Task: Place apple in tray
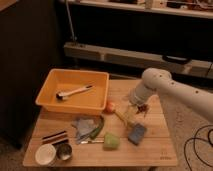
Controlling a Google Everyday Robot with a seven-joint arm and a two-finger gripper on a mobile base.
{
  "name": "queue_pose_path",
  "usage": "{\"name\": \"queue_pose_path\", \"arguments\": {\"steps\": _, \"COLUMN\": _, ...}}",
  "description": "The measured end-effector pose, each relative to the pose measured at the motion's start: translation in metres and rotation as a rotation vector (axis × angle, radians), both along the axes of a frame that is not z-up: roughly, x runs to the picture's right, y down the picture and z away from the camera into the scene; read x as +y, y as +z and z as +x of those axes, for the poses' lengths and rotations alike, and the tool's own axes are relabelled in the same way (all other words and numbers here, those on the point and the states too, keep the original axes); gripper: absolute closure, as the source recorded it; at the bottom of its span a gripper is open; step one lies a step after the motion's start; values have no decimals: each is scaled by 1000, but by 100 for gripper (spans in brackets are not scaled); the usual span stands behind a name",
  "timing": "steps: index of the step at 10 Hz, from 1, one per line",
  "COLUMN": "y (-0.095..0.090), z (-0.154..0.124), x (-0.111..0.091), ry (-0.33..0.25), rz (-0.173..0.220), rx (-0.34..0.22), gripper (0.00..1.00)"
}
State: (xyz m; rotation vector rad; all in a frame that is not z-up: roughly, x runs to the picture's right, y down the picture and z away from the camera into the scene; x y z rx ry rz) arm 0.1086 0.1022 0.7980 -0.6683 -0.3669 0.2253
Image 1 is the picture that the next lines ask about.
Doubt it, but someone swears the grey blue cloth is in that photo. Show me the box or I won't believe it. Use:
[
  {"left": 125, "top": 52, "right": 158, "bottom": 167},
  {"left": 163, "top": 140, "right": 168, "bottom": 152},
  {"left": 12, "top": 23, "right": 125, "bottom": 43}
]
[{"left": 71, "top": 118, "right": 97, "bottom": 144}]

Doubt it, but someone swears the white handled dish brush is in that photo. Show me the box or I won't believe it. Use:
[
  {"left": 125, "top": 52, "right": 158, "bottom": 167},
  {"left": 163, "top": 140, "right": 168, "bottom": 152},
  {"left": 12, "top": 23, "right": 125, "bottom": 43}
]
[{"left": 56, "top": 85, "right": 92, "bottom": 100}]

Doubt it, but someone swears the metal vertical pole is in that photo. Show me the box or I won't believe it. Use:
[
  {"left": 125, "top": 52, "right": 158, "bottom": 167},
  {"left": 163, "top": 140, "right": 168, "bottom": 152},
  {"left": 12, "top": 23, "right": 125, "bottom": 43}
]
[{"left": 65, "top": 0, "right": 76, "bottom": 42}]

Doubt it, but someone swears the dark chopstick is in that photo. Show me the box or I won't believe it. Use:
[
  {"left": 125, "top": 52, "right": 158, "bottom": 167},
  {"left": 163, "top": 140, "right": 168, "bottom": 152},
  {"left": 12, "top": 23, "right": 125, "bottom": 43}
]
[
  {"left": 42, "top": 131, "right": 67, "bottom": 140},
  {"left": 42, "top": 138, "right": 68, "bottom": 144}
]

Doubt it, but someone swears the small orange apple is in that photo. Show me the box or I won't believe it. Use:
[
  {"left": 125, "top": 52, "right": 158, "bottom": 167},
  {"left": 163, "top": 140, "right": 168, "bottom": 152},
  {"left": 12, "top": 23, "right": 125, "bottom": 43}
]
[{"left": 106, "top": 101, "right": 116, "bottom": 113}]

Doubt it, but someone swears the grey metal shelf rail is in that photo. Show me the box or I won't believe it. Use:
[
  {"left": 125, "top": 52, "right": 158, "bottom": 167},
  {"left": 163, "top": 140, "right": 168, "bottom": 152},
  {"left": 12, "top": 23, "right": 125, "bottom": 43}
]
[{"left": 64, "top": 42, "right": 213, "bottom": 79}]

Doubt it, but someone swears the green plastic cup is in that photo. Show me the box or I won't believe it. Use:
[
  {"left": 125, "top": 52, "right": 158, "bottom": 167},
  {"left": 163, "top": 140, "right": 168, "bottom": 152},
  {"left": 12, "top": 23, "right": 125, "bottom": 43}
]
[{"left": 103, "top": 133, "right": 120, "bottom": 150}]

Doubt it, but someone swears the metal cup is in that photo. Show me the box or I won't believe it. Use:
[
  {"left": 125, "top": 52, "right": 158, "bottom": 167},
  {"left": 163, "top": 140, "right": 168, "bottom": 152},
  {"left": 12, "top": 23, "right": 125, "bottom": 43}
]
[{"left": 56, "top": 144, "right": 72, "bottom": 161}]

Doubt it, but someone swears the blue sponge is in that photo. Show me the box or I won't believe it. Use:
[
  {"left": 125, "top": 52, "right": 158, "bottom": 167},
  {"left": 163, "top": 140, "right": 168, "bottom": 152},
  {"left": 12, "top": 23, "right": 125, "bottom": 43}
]
[{"left": 128, "top": 124, "right": 147, "bottom": 145}]

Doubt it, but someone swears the small metal knife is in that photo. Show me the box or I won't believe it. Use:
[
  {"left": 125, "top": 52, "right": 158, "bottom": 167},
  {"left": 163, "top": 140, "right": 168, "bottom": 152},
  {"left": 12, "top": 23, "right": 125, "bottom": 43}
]
[{"left": 80, "top": 140, "right": 104, "bottom": 144}]

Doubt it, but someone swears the dark grape bunch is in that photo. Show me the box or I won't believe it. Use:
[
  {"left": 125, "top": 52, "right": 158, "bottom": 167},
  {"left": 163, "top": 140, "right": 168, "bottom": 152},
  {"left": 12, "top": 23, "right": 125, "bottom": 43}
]
[{"left": 137, "top": 104, "right": 149, "bottom": 115}]

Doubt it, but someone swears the dark chopstick upper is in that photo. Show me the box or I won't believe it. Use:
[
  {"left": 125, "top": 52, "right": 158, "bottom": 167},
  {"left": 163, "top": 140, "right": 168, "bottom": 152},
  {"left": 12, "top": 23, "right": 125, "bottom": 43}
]
[{"left": 42, "top": 131, "right": 67, "bottom": 140}]

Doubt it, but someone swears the white bowl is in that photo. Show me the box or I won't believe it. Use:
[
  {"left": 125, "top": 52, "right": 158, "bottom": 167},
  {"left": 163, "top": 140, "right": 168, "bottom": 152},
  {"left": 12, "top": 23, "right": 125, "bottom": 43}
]
[{"left": 35, "top": 144, "right": 56, "bottom": 166}]

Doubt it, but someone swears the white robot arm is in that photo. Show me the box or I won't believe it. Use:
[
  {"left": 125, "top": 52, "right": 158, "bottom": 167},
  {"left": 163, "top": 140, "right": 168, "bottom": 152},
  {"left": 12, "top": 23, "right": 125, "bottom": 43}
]
[{"left": 129, "top": 68, "right": 213, "bottom": 123}]

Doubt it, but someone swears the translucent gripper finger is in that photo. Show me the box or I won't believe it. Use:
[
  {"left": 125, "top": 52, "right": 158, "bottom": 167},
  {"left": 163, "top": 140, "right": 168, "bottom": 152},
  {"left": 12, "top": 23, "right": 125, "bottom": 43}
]
[
  {"left": 124, "top": 105, "right": 138, "bottom": 121},
  {"left": 141, "top": 104, "right": 149, "bottom": 115}
]

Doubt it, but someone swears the black cable on floor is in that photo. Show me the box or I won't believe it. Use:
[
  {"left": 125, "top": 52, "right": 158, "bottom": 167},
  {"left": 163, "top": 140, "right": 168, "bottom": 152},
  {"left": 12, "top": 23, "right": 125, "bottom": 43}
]
[{"left": 183, "top": 124, "right": 213, "bottom": 169}]

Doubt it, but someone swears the yellow plastic tray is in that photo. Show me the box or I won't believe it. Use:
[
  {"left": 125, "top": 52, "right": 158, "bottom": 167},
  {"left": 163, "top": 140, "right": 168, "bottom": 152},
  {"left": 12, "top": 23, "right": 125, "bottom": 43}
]
[{"left": 36, "top": 69, "right": 109, "bottom": 115}]

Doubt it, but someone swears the dark chopstick lower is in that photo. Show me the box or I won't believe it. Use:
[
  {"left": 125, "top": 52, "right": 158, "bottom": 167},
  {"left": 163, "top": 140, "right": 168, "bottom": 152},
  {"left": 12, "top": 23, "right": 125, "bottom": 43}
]
[{"left": 42, "top": 138, "right": 68, "bottom": 144}]

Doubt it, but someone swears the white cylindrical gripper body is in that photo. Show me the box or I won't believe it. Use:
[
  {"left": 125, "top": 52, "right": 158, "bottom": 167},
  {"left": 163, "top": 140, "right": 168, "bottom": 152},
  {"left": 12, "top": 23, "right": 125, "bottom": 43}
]
[{"left": 129, "top": 82, "right": 156, "bottom": 106}]

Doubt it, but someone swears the green cucumber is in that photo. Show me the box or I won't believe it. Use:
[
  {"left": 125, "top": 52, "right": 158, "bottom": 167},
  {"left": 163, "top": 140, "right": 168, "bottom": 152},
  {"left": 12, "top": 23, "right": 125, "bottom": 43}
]
[{"left": 89, "top": 116, "right": 105, "bottom": 140}]

